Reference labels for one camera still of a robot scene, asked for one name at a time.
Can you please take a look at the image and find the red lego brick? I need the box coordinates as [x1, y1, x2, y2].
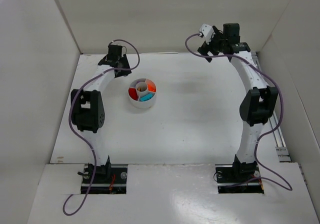
[128, 87, 139, 101]

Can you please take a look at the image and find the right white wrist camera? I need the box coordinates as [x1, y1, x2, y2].
[199, 23, 215, 44]

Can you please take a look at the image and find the brown lego plate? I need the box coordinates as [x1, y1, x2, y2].
[136, 86, 147, 92]

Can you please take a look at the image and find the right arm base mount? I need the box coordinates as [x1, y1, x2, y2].
[213, 164, 264, 194]

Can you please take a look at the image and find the aluminium rail right side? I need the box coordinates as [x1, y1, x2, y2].
[249, 51, 293, 163]

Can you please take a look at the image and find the white round divided container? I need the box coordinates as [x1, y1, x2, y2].
[128, 78, 157, 109]

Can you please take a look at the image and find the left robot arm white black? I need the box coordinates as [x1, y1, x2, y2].
[68, 42, 132, 182]

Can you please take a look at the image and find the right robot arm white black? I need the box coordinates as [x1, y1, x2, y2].
[197, 23, 278, 184]

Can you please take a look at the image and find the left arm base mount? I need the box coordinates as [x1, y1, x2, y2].
[78, 164, 128, 195]

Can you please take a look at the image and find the orange round lego piece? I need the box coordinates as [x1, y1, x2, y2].
[147, 83, 157, 93]

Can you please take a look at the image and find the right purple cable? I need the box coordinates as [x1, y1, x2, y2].
[184, 33, 293, 192]

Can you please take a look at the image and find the teal lego brick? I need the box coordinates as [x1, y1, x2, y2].
[139, 93, 154, 102]

